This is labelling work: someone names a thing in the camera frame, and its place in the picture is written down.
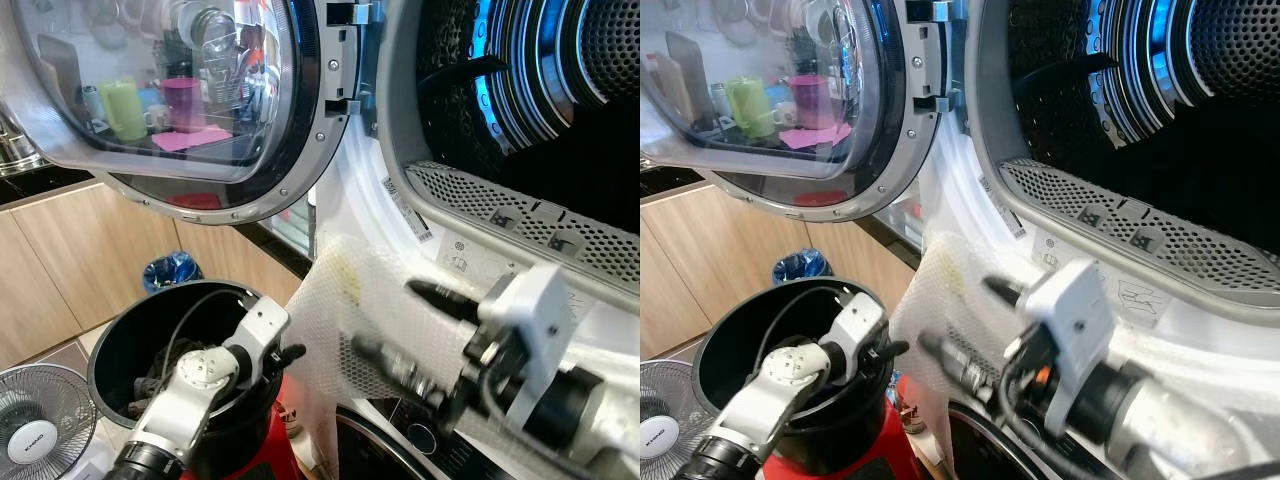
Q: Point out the black panel stacked machine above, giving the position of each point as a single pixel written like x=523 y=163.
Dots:
x=400 y=445
x=985 y=450

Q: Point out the red plastic stool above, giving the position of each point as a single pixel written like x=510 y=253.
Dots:
x=870 y=450
x=265 y=445

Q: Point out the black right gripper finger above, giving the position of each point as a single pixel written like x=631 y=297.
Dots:
x=445 y=300
x=965 y=365
x=400 y=368
x=1003 y=291

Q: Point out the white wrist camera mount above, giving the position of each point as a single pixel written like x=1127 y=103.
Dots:
x=260 y=325
x=858 y=320
x=535 y=310
x=1075 y=310

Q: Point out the perforated steel washer drum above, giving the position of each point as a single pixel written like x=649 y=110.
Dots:
x=560 y=110
x=1180 y=110

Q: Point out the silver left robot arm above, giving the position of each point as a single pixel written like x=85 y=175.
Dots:
x=190 y=395
x=775 y=395

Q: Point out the blue bag waste bin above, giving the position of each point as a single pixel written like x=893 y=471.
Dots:
x=800 y=268
x=172 y=272

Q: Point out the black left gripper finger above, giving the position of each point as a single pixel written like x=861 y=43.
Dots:
x=893 y=350
x=288 y=354

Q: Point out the white barcode sticker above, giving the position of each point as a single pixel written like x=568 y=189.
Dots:
x=408 y=212
x=1002 y=208

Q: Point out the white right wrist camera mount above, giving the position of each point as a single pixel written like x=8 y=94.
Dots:
x=1075 y=310
x=535 y=310

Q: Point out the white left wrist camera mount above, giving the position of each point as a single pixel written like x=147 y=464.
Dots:
x=260 y=325
x=858 y=320

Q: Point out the wooden kitchen cabinet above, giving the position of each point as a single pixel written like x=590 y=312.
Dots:
x=70 y=260
x=700 y=255

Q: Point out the grey washer door hinge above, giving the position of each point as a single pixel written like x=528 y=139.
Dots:
x=352 y=55
x=935 y=55

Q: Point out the grey electric fan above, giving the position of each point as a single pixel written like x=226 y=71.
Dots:
x=665 y=425
x=35 y=425

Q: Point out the black round laundry bucket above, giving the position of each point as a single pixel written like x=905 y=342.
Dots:
x=130 y=345
x=730 y=345

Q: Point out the grey perforated lint filter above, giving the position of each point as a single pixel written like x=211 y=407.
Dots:
x=480 y=205
x=1080 y=205

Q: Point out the white washing machine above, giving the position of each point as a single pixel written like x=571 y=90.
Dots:
x=370 y=215
x=960 y=215

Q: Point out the white mesh laundry bag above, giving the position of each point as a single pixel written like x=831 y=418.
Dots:
x=940 y=290
x=345 y=320

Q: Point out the round glass washer door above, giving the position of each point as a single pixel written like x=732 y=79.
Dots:
x=780 y=90
x=160 y=90

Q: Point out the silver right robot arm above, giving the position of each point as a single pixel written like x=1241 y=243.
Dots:
x=1170 y=420
x=590 y=415

